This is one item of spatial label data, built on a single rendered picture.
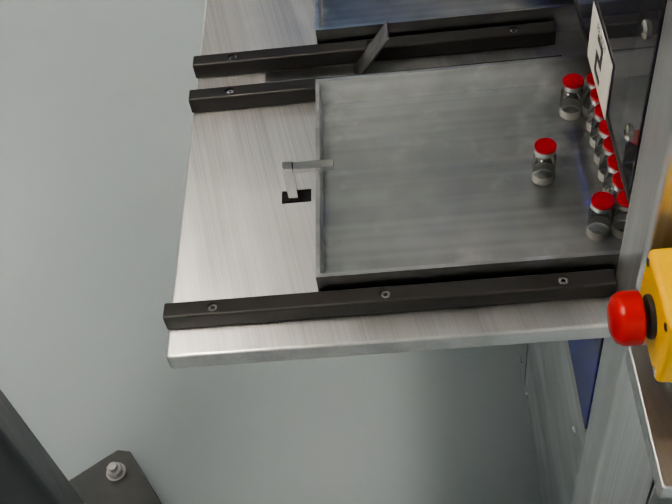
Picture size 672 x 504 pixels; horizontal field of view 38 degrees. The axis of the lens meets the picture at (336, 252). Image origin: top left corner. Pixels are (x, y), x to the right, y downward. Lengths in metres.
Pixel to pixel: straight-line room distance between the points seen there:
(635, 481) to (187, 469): 0.95
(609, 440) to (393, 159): 0.35
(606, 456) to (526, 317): 0.24
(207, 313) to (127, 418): 1.06
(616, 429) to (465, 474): 0.79
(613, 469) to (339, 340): 0.36
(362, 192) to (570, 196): 0.20
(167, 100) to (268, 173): 1.49
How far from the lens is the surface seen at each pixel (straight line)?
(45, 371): 2.04
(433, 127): 1.02
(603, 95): 0.87
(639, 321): 0.72
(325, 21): 1.16
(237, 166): 1.01
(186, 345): 0.89
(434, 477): 1.77
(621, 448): 1.04
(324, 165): 0.93
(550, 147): 0.93
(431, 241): 0.92
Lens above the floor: 1.60
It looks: 51 degrees down
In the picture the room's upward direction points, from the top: 10 degrees counter-clockwise
